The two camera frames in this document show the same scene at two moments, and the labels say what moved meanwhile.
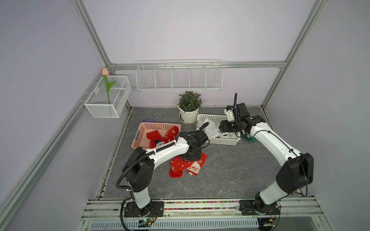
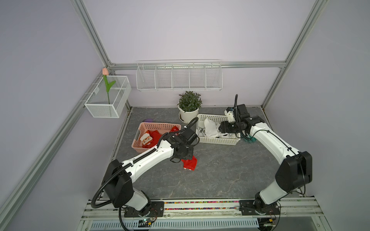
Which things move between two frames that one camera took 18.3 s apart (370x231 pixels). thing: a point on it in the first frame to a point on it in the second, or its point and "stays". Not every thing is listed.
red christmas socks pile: x=195 y=168 to x=146 y=139
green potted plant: x=189 y=101 stays
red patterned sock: x=177 y=165 to x=156 y=137
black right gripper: x=224 y=127 stays
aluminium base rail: x=300 y=209 stays
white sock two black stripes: x=212 y=129 stays
